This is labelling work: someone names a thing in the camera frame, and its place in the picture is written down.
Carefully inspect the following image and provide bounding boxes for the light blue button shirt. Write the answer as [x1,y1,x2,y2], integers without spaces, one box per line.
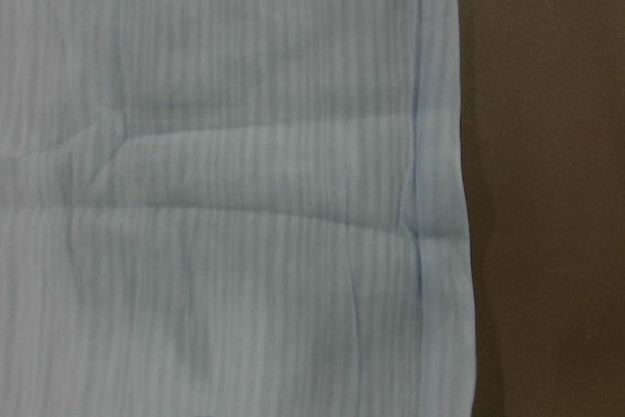
[1,0,476,416]

